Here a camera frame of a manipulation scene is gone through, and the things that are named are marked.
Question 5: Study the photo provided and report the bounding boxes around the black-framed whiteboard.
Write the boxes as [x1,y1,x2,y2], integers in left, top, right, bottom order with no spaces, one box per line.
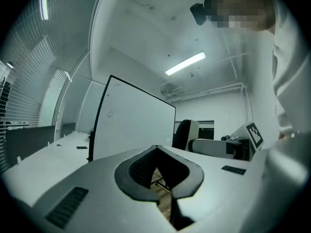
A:
[86,74,177,163]

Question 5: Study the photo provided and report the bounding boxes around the dark desk divider panel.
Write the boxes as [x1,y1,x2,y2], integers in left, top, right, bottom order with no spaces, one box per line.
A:
[61,122,77,137]
[5,125,56,167]

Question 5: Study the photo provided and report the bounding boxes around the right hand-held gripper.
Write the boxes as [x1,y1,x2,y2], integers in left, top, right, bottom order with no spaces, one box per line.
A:
[189,121,265,162]

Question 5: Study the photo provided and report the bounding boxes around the long ceiling tube light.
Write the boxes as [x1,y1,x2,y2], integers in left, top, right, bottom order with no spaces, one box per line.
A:
[39,0,50,21]
[165,51,207,76]

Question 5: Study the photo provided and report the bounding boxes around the person's white shirt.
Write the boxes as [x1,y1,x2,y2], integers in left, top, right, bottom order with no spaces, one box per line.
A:
[271,0,311,140]

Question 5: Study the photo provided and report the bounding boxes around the black office chair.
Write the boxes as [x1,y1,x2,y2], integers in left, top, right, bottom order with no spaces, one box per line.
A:
[172,119,200,151]

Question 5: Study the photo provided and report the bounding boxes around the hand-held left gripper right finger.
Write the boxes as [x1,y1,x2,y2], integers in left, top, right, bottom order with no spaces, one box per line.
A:
[155,144,268,233]

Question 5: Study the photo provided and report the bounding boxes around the black head-worn camera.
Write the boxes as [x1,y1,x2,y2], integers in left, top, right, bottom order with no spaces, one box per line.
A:
[190,2,208,26]

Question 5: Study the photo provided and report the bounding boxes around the glass partition with blinds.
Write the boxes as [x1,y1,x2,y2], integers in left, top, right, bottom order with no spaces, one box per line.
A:
[1,0,105,172]

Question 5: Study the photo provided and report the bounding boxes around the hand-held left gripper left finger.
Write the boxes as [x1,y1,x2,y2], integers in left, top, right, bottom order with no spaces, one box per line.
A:
[12,144,178,233]

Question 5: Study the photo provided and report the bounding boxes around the white ceiling pipes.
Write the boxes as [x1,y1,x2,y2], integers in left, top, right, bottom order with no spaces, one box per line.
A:
[167,40,251,123]

